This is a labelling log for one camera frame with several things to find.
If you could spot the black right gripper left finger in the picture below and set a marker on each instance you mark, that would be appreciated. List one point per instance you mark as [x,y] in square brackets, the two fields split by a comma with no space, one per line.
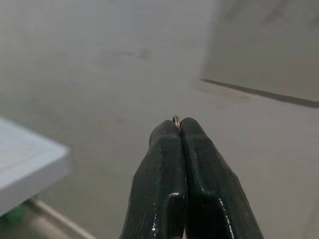
[159,179]

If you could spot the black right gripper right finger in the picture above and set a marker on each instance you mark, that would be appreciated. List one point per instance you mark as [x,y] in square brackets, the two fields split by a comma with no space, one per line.
[211,189]

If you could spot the green blurred object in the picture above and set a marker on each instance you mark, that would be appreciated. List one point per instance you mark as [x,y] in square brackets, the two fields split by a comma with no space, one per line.
[15,216]

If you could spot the white plastic table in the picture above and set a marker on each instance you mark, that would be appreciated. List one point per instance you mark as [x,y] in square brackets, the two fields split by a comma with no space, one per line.
[27,159]

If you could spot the grey wall board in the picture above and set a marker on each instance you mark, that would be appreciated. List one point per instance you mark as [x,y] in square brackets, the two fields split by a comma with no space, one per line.
[269,44]

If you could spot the white wall skirting strip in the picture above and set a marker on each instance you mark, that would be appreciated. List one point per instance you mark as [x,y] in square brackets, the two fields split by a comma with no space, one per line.
[64,219]

